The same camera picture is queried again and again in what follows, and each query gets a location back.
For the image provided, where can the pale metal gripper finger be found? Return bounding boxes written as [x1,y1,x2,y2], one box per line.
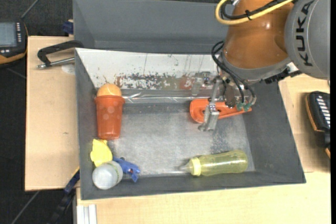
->
[197,104,221,132]
[192,72,212,96]

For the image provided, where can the orange flat plastic tool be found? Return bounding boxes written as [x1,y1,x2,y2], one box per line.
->
[189,98,253,124]

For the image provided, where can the yellow clear baby bottle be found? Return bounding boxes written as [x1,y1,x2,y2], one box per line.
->
[179,149,249,177]

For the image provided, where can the grey metal bin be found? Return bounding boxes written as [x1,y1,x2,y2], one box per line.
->
[72,0,307,200]

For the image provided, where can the orange ball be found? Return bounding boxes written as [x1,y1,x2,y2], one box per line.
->
[96,82,122,98]

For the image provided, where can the orange dotted plastic cup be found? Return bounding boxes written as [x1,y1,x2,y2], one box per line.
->
[94,94,125,141]

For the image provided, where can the yellow plastic toy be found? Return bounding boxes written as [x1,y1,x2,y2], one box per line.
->
[89,138,114,167]

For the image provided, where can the white round bottle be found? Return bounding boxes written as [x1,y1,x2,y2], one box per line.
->
[91,160,124,190]

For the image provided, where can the pale brown cardboard board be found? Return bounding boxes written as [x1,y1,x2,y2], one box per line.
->
[24,35,81,192]

